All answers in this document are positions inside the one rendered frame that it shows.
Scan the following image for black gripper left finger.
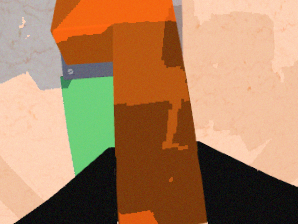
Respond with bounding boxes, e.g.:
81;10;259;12
15;147;117;224

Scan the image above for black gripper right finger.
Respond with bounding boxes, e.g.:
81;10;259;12
197;141;298;224

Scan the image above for orange l-shaped part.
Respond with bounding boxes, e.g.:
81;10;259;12
51;0;208;224

